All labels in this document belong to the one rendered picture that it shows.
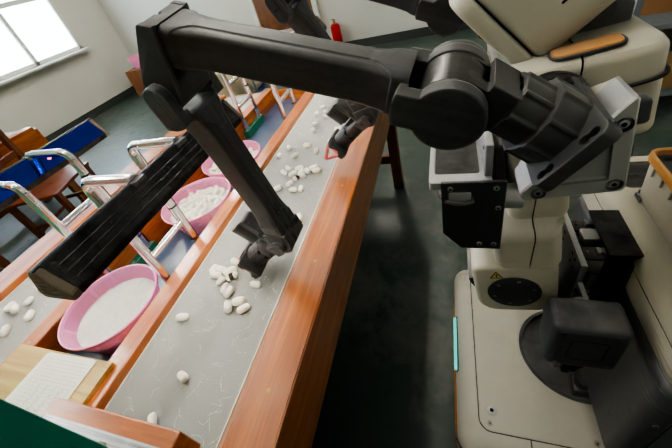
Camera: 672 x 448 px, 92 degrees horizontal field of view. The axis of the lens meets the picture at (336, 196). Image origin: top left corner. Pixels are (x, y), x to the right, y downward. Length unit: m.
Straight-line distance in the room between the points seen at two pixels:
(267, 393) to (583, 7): 0.76
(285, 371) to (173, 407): 0.25
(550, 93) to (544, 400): 0.96
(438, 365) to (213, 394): 0.95
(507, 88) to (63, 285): 0.68
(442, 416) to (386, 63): 1.29
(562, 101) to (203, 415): 0.78
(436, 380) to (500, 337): 0.35
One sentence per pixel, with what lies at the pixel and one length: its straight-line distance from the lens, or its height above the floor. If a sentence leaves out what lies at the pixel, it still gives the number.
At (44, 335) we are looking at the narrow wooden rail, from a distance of 1.23.
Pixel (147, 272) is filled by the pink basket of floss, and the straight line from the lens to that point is 1.18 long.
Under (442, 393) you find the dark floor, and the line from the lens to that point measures 1.49.
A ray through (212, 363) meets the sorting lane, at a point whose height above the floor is 0.74.
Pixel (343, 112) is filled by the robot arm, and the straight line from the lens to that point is 1.02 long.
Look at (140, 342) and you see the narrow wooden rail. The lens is 0.98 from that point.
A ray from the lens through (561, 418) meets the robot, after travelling 1.22.
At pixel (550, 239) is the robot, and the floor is 0.89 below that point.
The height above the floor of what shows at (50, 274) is 1.09.
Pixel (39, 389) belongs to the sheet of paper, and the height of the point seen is 0.78.
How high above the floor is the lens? 1.40
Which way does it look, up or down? 37 degrees down
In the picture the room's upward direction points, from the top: 17 degrees counter-clockwise
